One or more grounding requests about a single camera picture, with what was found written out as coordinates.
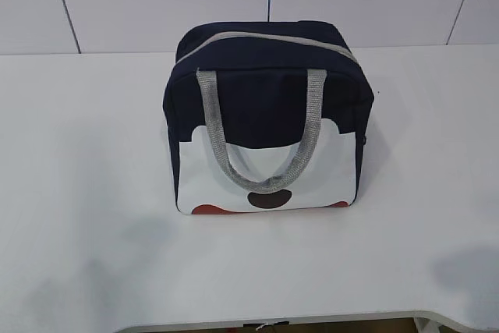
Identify navy blue lunch bag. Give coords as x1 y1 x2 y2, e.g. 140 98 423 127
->
163 20 374 214

